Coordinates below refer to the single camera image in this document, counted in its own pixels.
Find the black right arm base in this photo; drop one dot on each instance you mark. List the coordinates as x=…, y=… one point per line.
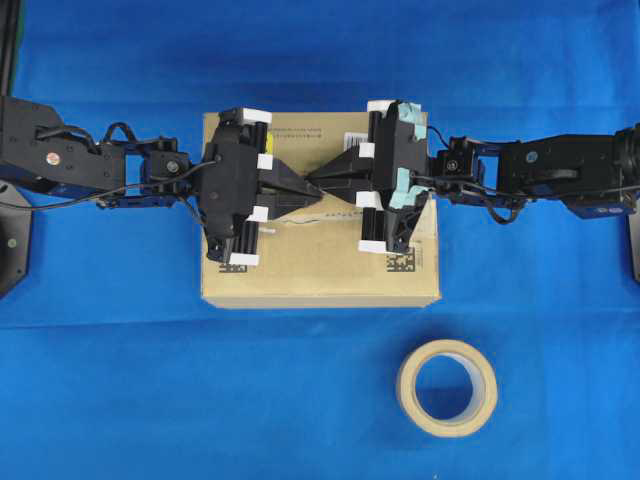
x=629, y=246

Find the blue table cloth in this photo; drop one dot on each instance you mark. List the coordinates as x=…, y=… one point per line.
x=113, y=367

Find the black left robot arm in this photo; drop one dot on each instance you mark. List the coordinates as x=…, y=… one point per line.
x=42, y=154

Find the brown cardboard box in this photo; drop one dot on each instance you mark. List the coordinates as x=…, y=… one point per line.
x=319, y=265

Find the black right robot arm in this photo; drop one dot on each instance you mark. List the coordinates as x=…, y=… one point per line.
x=594, y=176

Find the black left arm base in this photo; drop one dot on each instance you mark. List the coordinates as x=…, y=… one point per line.
x=16, y=223

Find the beige masking tape roll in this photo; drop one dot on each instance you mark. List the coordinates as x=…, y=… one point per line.
x=447, y=388

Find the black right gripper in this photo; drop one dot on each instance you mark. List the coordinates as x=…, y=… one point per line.
x=379, y=176

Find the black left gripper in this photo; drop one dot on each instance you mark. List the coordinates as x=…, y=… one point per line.
x=234, y=161

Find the beige tape strip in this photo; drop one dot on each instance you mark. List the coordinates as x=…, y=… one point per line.
x=329, y=208

